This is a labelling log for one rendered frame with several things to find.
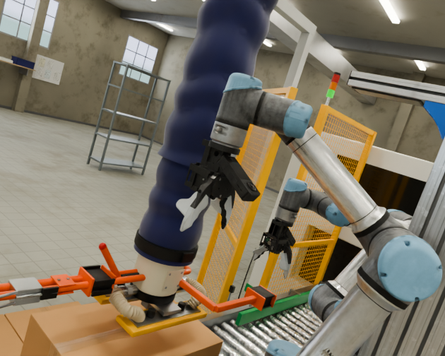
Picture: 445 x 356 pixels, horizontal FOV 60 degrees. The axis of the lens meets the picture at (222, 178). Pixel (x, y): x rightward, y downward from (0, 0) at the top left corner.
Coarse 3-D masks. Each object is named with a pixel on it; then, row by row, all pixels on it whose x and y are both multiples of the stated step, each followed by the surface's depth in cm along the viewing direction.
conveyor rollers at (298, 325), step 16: (304, 304) 317; (256, 320) 264; (272, 320) 274; (288, 320) 279; (304, 320) 288; (320, 320) 298; (224, 336) 233; (240, 336) 237; (256, 336) 250; (272, 336) 252; (288, 336) 256; (304, 336) 267; (224, 352) 220; (240, 352) 224; (256, 352) 228
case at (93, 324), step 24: (48, 312) 136; (72, 312) 140; (96, 312) 145; (48, 336) 124; (72, 336) 127; (96, 336) 131; (120, 336) 135; (144, 336) 140; (168, 336) 144; (192, 336) 149; (216, 336) 154
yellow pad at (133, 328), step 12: (144, 312) 130; (156, 312) 132; (180, 312) 137; (192, 312) 140; (204, 312) 144; (120, 324) 123; (132, 324) 122; (144, 324) 123; (156, 324) 126; (168, 324) 129; (132, 336) 119
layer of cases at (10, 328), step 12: (12, 312) 193; (24, 312) 196; (36, 312) 199; (0, 324) 182; (12, 324) 184; (24, 324) 187; (0, 336) 174; (12, 336) 176; (24, 336) 179; (0, 348) 167; (12, 348) 169
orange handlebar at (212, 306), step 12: (60, 276) 112; (72, 276) 115; (132, 276) 127; (144, 276) 131; (0, 288) 100; (60, 288) 108; (72, 288) 111; (84, 288) 114; (192, 288) 132; (0, 300) 97; (204, 300) 128; (240, 300) 135; (252, 300) 139
